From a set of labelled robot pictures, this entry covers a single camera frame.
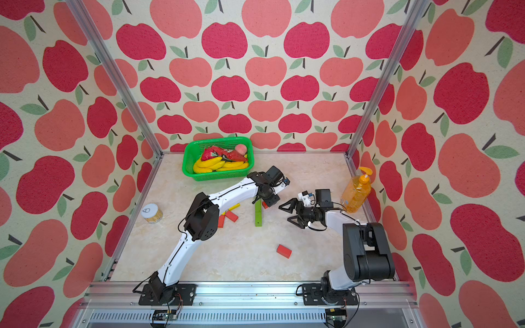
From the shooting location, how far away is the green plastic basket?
1.07m

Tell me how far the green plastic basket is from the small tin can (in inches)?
8.9

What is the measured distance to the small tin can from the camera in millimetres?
922
